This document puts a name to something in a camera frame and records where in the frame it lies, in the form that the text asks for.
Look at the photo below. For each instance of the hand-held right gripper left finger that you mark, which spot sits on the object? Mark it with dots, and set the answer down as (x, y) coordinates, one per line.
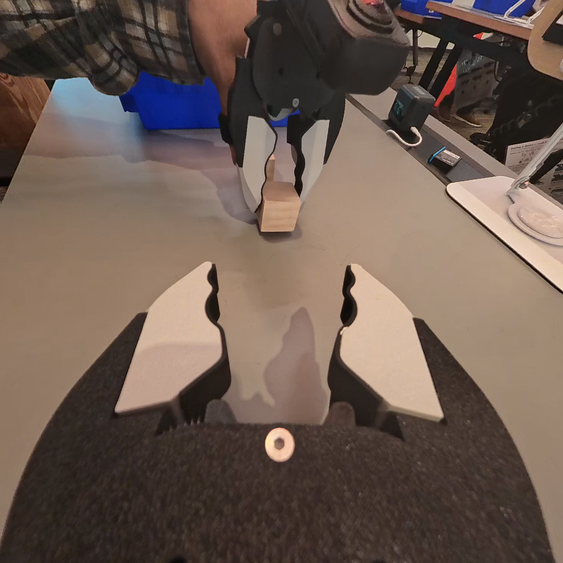
(171, 352)

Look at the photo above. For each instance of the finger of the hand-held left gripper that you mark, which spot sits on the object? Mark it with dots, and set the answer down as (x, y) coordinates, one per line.
(314, 154)
(255, 154)

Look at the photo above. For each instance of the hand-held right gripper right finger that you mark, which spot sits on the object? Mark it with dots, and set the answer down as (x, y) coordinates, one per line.
(387, 352)

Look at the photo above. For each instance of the wooden cube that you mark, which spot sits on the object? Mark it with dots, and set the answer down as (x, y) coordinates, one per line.
(279, 211)
(272, 169)

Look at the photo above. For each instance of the blue plastic bin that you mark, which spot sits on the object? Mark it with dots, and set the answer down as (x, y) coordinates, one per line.
(176, 105)

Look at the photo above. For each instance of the person's left forearm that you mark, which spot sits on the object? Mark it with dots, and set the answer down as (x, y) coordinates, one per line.
(88, 35)

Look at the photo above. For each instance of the person's left hand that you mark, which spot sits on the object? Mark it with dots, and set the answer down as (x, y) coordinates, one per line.
(228, 48)

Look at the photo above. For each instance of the black charging block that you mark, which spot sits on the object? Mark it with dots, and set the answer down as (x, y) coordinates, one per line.
(411, 107)

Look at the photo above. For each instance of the small blue bin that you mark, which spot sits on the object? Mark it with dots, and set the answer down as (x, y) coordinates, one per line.
(418, 8)

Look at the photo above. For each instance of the small black battery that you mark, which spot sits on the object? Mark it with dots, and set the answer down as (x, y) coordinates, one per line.
(446, 157)

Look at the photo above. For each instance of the orange traffic cone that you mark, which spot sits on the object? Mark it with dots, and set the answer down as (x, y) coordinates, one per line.
(446, 90)

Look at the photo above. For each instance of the patterned storage crate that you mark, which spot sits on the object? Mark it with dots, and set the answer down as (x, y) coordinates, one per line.
(477, 81)

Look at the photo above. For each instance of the wooden office table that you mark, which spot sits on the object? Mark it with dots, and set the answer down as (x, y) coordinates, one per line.
(484, 17)

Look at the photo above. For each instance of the printed paper leaflet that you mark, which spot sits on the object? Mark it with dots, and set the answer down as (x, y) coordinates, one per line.
(528, 154)

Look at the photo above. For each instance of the brown wooden cabinet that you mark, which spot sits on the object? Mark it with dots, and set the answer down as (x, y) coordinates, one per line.
(22, 110)

